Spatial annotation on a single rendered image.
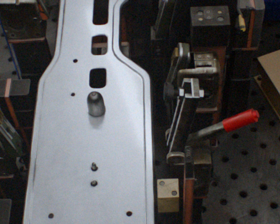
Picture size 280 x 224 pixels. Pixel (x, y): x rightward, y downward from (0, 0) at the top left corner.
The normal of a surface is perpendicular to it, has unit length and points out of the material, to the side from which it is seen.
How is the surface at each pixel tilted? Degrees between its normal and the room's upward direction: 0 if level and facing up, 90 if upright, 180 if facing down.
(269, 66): 3
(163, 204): 90
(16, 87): 0
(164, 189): 0
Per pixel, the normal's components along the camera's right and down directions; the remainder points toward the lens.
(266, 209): -0.04, -0.59
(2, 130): 0.97, -0.16
